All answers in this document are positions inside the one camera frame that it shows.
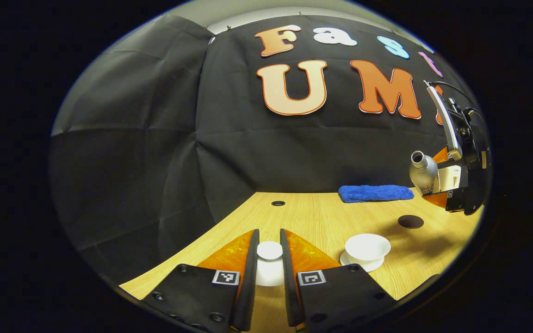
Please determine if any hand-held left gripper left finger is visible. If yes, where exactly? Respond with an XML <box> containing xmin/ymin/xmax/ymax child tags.
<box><xmin>141</xmin><ymin>228</ymin><xmax>260</xmax><ymax>333</ymax></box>

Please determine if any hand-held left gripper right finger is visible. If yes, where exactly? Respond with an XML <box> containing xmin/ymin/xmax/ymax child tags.
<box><xmin>279</xmin><ymin>228</ymin><xmax>397</xmax><ymax>331</ymax></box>

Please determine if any silver water bottle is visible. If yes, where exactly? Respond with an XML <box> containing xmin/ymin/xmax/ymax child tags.
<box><xmin>409</xmin><ymin>150</ymin><xmax>462</xmax><ymax>196</ymax></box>

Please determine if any white teacup lid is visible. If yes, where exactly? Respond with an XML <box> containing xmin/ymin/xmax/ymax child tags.
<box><xmin>255</xmin><ymin>241</ymin><xmax>285</xmax><ymax>287</ymax></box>

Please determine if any black round coaster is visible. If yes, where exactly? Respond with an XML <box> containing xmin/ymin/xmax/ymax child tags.
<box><xmin>397</xmin><ymin>215</ymin><xmax>424</xmax><ymax>229</ymax></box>

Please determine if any white saucer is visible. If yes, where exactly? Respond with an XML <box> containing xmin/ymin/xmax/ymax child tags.
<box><xmin>340</xmin><ymin>250</ymin><xmax>385</xmax><ymax>272</ymax></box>

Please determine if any blue towel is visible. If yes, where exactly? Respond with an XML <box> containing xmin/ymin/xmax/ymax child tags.
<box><xmin>338</xmin><ymin>185</ymin><xmax>415</xmax><ymax>204</ymax></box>

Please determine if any black backdrop cloth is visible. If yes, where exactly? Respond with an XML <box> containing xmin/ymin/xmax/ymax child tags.
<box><xmin>49</xmin><ymin>13</ymin><xmax>480</xmax><ymax>287</ymax></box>

